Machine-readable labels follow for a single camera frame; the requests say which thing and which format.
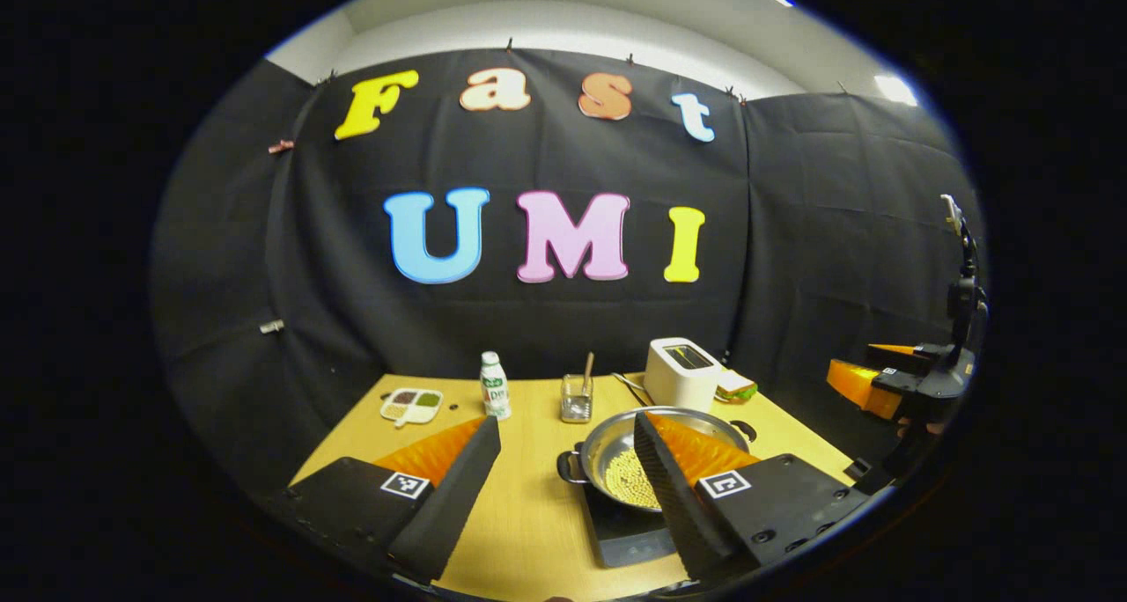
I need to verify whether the row of small black clips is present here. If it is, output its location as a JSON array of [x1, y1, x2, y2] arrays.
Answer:
[[313, 37, 851, 106]]

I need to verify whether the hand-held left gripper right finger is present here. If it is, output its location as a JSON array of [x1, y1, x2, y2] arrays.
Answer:
[[632, 411, 895, 587]]

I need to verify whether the wire utensil holder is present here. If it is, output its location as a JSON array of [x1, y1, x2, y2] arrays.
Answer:
[[561, 373, 594, 424]]

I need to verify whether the pile of yellow soybeans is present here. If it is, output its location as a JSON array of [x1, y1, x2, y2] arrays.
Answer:
[[603, 448, 661, 510]]

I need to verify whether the white divided bean dish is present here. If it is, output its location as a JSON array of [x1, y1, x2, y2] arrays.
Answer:
[[379, 388, 445, 429]]

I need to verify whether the black toaster cable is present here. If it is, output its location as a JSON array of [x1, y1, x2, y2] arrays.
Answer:
[[612, 371, 652, 407]]

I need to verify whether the white drink bottle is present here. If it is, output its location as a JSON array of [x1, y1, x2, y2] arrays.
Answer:
[[480, 351, 512, 421]]

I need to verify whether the black backdrop cloth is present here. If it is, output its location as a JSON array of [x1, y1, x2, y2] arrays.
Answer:
[[150, 48, 989, 497]]

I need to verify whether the stainless steel pot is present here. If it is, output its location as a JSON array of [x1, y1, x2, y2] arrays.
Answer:
[[556, 406, 758, 512]]

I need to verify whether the black induction cooktop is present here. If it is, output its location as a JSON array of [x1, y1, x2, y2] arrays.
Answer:
[[577, 483, 683, 569]]

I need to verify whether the sandwich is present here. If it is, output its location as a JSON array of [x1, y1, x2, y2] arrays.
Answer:
[[715, 369, 759, 403]]

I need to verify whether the white toaster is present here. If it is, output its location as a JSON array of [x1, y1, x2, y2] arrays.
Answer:
[[644, 337, 725, 415]]

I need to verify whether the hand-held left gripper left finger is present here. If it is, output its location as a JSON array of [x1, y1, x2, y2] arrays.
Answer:
[[273, 415, 503, 587]]

